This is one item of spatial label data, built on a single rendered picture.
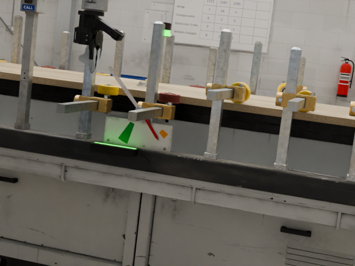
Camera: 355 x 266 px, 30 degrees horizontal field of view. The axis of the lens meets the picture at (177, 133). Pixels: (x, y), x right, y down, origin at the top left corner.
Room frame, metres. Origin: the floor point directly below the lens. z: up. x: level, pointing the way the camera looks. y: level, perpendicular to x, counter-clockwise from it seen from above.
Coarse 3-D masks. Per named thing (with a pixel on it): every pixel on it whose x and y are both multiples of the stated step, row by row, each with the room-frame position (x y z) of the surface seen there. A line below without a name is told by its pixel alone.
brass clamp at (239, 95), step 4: (208, 84) 2.36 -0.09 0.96; (212, 84) 2.35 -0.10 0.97; (216, 84) 2.34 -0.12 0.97; (220, 84) 2.34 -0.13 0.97; (208, 88) 2.35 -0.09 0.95; (212, 88) 2.35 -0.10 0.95; (216, 88) 2.34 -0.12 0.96; (220, 88) 2.34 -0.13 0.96; (228, 88) 2.33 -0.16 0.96; (232, 88) 2.33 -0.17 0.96; (236, 88) 2.32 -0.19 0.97; (240, 88) 2.32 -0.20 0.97; (244, 88) 2.33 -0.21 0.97; (236, 92) 2.32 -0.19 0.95; (240, 92) 2.32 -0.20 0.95; (244, 92) 2.34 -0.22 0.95; (236, 96) 2.32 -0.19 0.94; (240, 96) 2.32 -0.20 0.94; (244, 96) 2.35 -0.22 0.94; (232, 100) 2.33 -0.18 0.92; (236, 100) 2.32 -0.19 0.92; (240, 100) 2.32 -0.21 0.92; (244, 100) 2.36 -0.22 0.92
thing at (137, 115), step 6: (150, 108) 2.31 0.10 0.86; (156, 108) 2.34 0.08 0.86; (162, 108) 2.39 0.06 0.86; (132, 114) 2.12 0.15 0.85; (138, 114) 2.13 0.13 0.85; (144, 114) 2.19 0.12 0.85; (150, 114) 2.25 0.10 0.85; (156, 114) 2.33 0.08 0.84; (132, 120) 2.12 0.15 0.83; (138, 120) 2.14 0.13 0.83
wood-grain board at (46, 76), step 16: (0, 64) 3.32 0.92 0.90; (16, 64) 3.52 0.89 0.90; (16, 80) 2.73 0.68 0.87; (48, 80) 2.69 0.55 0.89; (64, 80) 2.67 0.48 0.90; (80, 80) 2.79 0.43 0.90; (96, 80) 2.92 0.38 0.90; (112, 80) 3.08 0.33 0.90; (128, 80) 3.25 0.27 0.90; (144, 96) 2.58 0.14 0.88; (192, 96) 2.61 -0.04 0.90; (256, 96) 3.18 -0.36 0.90; (256, 112) 2.47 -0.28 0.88; (272, 112) 2.46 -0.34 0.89; (304, 112) 2.43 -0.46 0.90; (320, 112) 2.54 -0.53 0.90; (336, 112) 2.65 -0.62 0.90
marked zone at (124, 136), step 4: (128, 124) 2.42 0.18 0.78; (132, 124) 2.42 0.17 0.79; (128, 128) 2.42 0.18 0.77; (132, 128) 2.42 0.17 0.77; (124, 132) 2.42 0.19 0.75; (128, 132) 2.42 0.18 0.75; (120, 136) 2.43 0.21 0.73; (124, 136) 2.42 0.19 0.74; (128, 136) 2.42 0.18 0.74; (124, 140) 2.42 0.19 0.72
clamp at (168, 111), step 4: (140, 104) 2.42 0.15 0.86; (144, 104) 2.41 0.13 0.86; (148, 104) 2.40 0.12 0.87; (152, 104) 2.40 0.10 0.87; (156, 104) 2.40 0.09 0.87; (160, 104) 2.39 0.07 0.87; (164, 104) 2.42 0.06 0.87; (144, 108) 2.41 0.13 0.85; (164, 108) 2.39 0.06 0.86; (168, 108) 2.38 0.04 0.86; (172, 108) 2.39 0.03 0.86; (164, 112) 2.39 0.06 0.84; (168, 112) 2.38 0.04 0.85; (172, 112) 2.39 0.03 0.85; (160, 116) 2.39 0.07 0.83; (164, 116) 2.39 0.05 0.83; (168, 116) 2.38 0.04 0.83; (172, 116) 2.40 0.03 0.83
